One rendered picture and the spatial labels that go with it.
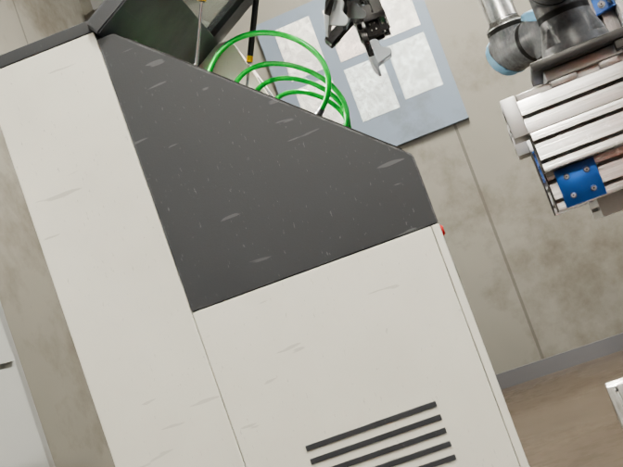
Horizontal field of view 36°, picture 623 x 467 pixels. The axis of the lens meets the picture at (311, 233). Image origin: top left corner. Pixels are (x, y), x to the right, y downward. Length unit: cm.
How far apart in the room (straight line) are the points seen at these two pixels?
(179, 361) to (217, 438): 19
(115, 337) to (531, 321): 320
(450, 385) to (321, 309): 32
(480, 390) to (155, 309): 74
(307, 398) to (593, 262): 312
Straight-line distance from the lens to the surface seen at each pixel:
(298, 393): 214
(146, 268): 219
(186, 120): 220
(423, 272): 211
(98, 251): 223
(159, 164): 220
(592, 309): 509
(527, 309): 508
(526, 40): 273
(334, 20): 227
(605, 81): 216
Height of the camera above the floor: 70
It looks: 4 degrees up
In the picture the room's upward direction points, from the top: 20 degrees counter-clockwise
